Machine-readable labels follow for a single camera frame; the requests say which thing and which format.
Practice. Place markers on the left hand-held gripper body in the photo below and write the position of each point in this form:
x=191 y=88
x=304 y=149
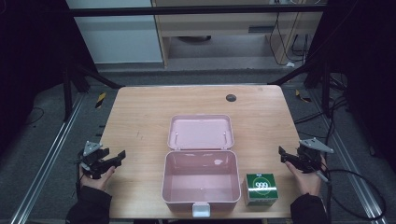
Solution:
x=92 y=157

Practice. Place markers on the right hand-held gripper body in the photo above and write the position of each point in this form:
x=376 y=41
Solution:
x=311 y=154

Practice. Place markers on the green medicine box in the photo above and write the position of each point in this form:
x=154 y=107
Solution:
x=261 y=188

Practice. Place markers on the pink storage box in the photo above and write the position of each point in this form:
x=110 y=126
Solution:
x=200 y=183

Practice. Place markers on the person's left hand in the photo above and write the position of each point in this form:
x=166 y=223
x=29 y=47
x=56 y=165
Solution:
x=98 y=181

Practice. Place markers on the person's right hand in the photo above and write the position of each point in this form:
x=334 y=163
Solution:
x=306 y=182

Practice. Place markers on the yellow black tape strip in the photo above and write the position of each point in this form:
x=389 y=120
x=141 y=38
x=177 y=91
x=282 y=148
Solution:
x=100 y=100
x=302 y=97

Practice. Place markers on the black metal stand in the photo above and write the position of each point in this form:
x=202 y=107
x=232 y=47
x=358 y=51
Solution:
x=77 y=77
x=325 y=84

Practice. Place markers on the white plug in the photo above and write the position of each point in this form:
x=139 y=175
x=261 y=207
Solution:
x=290 y=64

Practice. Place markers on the black curtain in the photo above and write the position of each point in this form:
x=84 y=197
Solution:
x=28 y=62
x=367 y=62

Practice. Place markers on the white cabinet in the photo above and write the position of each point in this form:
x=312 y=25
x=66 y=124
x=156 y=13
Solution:
x=118 y=37

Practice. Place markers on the light wooden desk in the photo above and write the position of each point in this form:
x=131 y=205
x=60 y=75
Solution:
x=218 y=25

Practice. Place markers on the aluminium floor rail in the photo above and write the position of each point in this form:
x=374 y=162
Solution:
x=351 y=174
x=46 y=158

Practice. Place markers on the black horizontal frame bar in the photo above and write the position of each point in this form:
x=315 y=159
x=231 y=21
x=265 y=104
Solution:
x=186 y=10

